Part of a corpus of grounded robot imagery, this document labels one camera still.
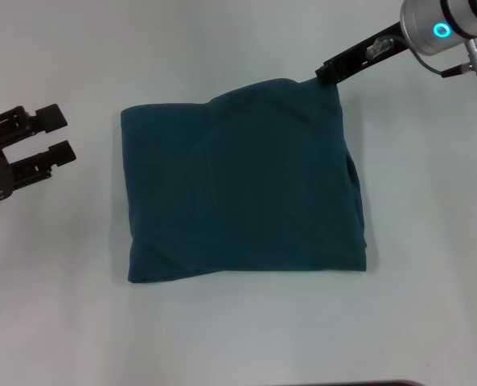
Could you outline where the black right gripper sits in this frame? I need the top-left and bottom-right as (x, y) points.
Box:
(315, 22), (411, 85)

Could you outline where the teal t-shirt with FREE print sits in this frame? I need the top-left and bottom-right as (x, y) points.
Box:
(120, 76), (370, 285)

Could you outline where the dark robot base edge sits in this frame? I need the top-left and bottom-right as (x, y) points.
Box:
(334, 379), (421, 386)

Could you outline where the clear network cable plug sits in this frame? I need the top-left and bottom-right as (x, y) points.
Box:
(365, 36), (397, 60)

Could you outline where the thin dark cable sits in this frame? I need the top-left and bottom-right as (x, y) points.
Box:
(414, 48), (471, 80)

